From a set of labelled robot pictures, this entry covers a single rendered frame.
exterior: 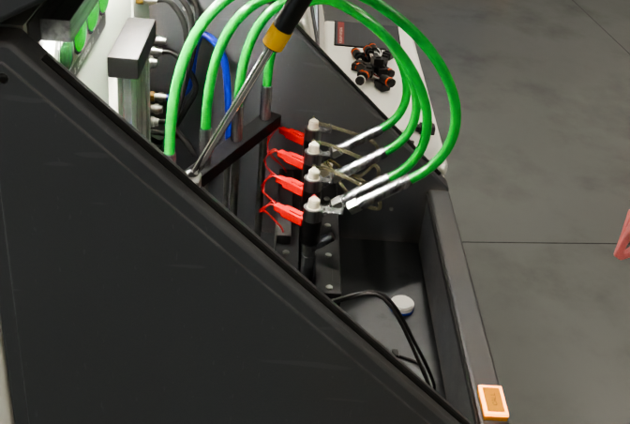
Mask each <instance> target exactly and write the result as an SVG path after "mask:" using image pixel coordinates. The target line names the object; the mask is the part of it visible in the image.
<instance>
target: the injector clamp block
mask: <svg viewBox="0 0 630 424"><path fill-rule="evenodd" d="M293 179H296V180H298V181H300V182H301V171H299V170H293ZM337 196H338V193H337V183H333V184H329V185H327V186H325V188H323V189H322V195H321V205H324V204H327V203H329V202H330V203H331V201H330V200H331V199H333V198H335V197H337ZM292 207H294V208H296V209H298V210H300V196H299V195H297V194H295V193H292ZM330 232H331V233H333V235H334V237H335V241H333V242H331V243H329V244H327V245H326V246H324V247H322V248H320V249H318V250H315V254H316V259H315V265H314V266H313V275H312V283H313V284H314V285H315V286H316V287H318V288H319V289H320V290H321V291H322V292H323V293H324V294H326V295H327V296H328V297H329V298H330V299H333V298H337V297H341V295H342V292H341V272H340V252H339V232H338V215H335V214H326V215H324V216H322V229H321V235H326V234H328V233H330ZM299 235H300V226H299V225H297V224H295V223H293V222H292V231H291V243H290V244H283V243H277V242H276V239H277V224H276V227H275V241H274V250H275V251H276V252H277V253H278V254H280V255H281V256H282V257H283V258H284V259H285V260H286V261H288V262H289V263H290V264H291V265H292V266H293V267H295V268H296V269H297V270H298V271H299V259H300V252H299Z"/></svg>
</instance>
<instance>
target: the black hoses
mask: <svg viewBox="0 0 630 424"><path fill-rule="evenodd" d="M179 1H180V3H181V4H182V5H183V7H184V9H185V10H186V12H187V16H188V22H189V33H190V31H191V30H192V28H193V27H194V25H195V24H196V22H197V21H198V20H199V18H200V17H201V12H200V6H199V4H198V1H197V0H190V1H191V3H192V5H193V6H194V12H195V21H194V15H193V12H192V10H191V7H190V5H189V4H188V1H187V0H179ZM157 2H158V3H167V4H168V5H170V7H171V8H172V9H173V10H174V11H175V13H176V14H177V16H178V18H179V20H180V23H181V25H182V29H183V38H184V44H185V42H186V40H187V38H188V35H189V33H188V24H187V21H186V18H185V16H184V14H183V12H182V10H181V9H180V7H179V6H177V4H176V3H175V2H174V1H173V0H157ZM197 46H198V43H197V45H196V47H195V49H194V51H193V53H192V56H191V58H190V60H189V63H188V66H187V70H186V74H185V78H184V81H183V84H182V88H181V94H180V99H179V104H178V111H177V120H176V129H175V139H179V140H180V141H181V142H182V143H183V145H184V146H185V148H186V149H187V151H188V152H189V154H190V155H191V156H192V157H196V156H197V152H196V150H195V148H194V146H193V145H192V143H191V142H190V140H189V139H188V138H187V137H186V136H184V134H183V133H182V132H181V131H180V129H179V128H178V127H179V126H180V124H181V122H182V121H183V119H184V117H185V115H186V114H187V112H188V109H189V108H190V106H191V104H192V103H193V101H194V100H195V98H196V97H197V95H198V91H199V84H198V81H197V78H196V76H195V74H194V72H193V71H192V67H193V63H194V58H195V54H196V50H197ZM162 54H169V55H171V56H173V57H174V58H175V59H176V60H177V61H178V58H179V56H180V54H179V53H177V52H176V51H174V50H172V49H162ZM189 78H190V80H191V81H192V84H193V91H192V94H191V96H190V97H189V99H188V101H187V103H186V104H185V106H184V108H183V110H182V111H181V107H182V104H183V100H184V97H185V94H186V91H187V87H188V81H189ZM180 111H181V113H180ZM158 124H159V125H165V124H166V119H159V120H158ZM151 134H152V135H159V136H165V131H163V130H155V129H151ZM151 142H152V143H154V144H158V145H161V147H160V148H159V149H160V150H161V151H162V152H164V146H165V137H164V139H162V140H158V139H156V138H154V137H151Z"/></svg>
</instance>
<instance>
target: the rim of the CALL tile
mask: <svg viewBox="0 0 630 424"><path fill-rule="evenodd" d="M482 387H497V388H498V389H499V390H500V393H501V396H502V403H503V407H504V411H505V413H503V412H488V409H487V405H486V401H485V397H484V392H483V388H482ZM478 389H479V393H480V398H481V402H482V405H483V410H484V414H485V416H501V417H508V416H509V414H508V411H507V407H506V403H505V399H504V395H503V390H502V387H501V386H482V385H479V386H478Z"/></svg>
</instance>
